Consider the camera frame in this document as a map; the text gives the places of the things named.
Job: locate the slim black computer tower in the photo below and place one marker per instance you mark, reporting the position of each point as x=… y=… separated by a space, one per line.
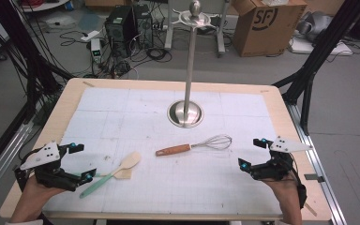
x=144 y=28

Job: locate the white board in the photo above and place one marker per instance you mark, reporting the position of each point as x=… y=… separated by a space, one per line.
x=303 y=47

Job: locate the grey bag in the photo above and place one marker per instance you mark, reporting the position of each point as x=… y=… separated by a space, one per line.
x=317 y=26

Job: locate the white power strip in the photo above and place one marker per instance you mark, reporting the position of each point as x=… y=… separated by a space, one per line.
x=90 y=36

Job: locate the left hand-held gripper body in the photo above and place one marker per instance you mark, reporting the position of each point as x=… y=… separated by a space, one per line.
x=48 y=175

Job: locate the brown cardboard box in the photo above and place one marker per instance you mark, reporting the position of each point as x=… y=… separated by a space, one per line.
x=262 y=37

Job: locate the large black computer tower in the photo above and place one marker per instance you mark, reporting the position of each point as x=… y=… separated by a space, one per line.
x=120 y=31

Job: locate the grey metal stand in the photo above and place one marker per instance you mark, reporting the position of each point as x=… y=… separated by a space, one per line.
x=221 y=37

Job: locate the light wooden table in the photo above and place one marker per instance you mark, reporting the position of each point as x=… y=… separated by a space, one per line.
x=293 y=131

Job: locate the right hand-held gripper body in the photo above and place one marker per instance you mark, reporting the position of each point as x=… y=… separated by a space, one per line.
x=275 y=168

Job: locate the person's right hand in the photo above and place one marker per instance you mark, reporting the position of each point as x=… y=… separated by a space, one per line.
x=286 y=190

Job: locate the white grid mat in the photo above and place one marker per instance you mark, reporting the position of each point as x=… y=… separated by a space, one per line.
x=168 y=187

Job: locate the white round tabletop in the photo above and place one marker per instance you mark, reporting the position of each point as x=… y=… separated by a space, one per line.
x=43 y=7

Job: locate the thin wooden stick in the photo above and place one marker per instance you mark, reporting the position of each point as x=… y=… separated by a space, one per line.
x=311 y=209

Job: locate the aluminium rail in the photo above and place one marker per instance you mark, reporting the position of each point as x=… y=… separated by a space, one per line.
x=331 y=200
x=9 y=153

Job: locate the steel utensil rack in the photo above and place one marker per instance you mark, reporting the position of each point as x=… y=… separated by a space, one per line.
x=190 y=62

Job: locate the person's left hand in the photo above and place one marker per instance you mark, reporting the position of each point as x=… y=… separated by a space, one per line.
x=39 y=193

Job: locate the grey metal clamp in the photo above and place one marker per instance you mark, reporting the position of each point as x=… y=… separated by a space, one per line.
x=312 y=177

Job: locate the black frame strut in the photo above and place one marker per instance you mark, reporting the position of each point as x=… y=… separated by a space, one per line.
x=334 y=31

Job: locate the white device with green display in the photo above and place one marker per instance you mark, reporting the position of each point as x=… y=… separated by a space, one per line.
x=96 y=50

